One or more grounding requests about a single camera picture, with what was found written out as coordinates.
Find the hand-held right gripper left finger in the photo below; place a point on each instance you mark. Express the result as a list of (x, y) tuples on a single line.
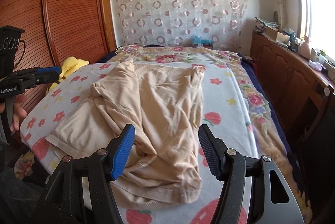
[(123, 153)]

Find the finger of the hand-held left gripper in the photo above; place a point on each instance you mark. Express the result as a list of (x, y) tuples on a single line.
[(48, 74)]

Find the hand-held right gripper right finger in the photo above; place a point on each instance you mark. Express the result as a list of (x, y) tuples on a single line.
[(209, 156)]

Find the beige printed t-shirt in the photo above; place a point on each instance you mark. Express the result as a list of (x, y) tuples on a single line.
[(162, 114)]

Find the person's left hand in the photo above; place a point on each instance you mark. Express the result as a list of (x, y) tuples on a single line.
[(18, 111)]

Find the yellow plush toy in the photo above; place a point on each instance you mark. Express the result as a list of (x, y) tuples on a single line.
[(70, 64)]

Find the white flower print blanket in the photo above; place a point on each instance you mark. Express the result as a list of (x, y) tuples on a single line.
[(225, 88)]

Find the wooden louvered wardrobe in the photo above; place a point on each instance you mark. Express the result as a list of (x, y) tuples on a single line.
[(70, 4)]

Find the dark chair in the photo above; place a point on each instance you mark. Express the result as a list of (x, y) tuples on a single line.
[(316, 148)]

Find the floral rose quilt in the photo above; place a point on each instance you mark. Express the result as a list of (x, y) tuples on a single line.
[(167, 52)]

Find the dark grey clothing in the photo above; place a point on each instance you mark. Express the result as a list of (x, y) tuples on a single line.
[(18, 195)]

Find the blue plastic bag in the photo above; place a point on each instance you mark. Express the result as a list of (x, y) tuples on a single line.
[(199, 40)]

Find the wooden cabinet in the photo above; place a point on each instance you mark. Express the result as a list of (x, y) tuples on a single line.
[(277, 61)]

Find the cardboard box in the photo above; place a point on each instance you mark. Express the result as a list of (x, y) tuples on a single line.
[(273, 34)]

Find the pale pink bottle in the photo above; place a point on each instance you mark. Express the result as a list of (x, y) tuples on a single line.
[(305, 48)]

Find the stack of papers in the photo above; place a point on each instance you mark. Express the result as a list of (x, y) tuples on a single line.
[(265, 23)]

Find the window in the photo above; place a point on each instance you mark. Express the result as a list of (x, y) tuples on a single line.
[(322, 4)]

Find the sheer circle pattern wall curtain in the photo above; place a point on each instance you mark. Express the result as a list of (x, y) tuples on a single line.
[(170, 4)]

